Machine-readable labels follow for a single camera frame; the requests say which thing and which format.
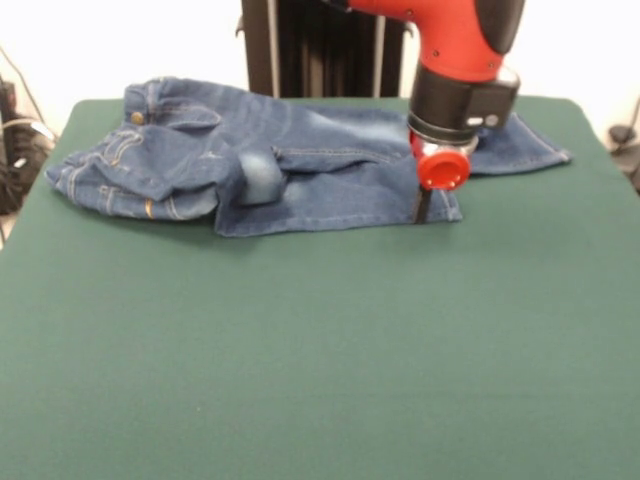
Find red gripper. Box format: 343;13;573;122
407;128;481;226

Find blue denim jeans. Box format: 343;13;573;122
45;74;574;238

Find dark green table cloth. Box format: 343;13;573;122
0;97;640;480

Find black power strip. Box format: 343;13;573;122
619;147;640;196

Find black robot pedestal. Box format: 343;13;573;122
234;0;421;99

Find tangled black cables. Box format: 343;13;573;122
0;74;54;216

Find thin grey cable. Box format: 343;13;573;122
0;44;44;124

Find white cable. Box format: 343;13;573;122
0;117;54;144

